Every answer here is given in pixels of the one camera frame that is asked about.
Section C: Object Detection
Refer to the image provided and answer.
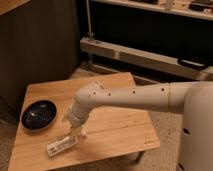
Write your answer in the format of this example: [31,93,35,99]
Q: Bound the light wooden table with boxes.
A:
[8,73,160,171]

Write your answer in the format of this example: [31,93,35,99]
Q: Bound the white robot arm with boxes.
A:
[66,81,213,171]

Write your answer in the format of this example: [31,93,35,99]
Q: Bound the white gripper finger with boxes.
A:
[69,127,77,140]
[80,130,87,138]

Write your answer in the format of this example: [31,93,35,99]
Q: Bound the metal vertical pole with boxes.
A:
[86,0,93,40]

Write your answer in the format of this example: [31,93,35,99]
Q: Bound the wooden shelf with items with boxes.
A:
[93,0,213,21]

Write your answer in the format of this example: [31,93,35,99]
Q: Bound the black ceramic bowl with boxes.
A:
[21,100,57,131]

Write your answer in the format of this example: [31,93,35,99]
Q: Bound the long grey case black handle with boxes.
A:
[80,38,213,80]

